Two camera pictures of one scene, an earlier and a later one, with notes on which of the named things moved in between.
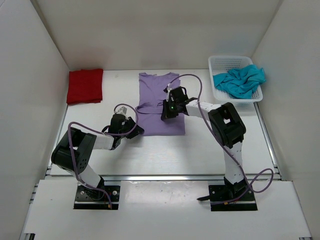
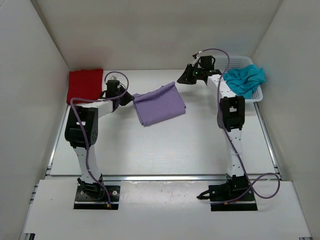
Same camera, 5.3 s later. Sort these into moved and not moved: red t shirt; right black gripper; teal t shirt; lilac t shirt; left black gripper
Moved: right black gripper; left black gripper; lilac t shirt
Not moved: red t shirt; teal t shirt
